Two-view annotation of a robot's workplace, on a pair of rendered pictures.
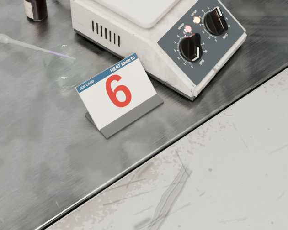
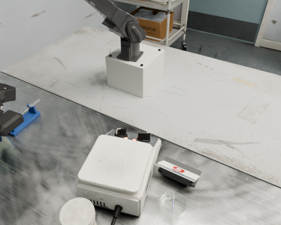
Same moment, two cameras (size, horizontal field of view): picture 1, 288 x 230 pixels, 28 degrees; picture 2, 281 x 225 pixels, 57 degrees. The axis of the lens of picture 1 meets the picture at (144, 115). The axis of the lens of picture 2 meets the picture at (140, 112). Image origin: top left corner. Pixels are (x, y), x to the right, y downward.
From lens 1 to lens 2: 71 cm
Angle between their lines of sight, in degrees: 67
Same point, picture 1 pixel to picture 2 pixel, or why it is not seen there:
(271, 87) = (135, 123)
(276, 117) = (150, 119)
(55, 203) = (247, 179)
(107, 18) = (147, 174)
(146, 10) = (142, 148)
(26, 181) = (247, 196)
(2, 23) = not seen: outside the picture
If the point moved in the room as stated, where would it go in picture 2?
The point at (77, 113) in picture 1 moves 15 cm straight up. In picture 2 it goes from (195, 190) to (207, 143)
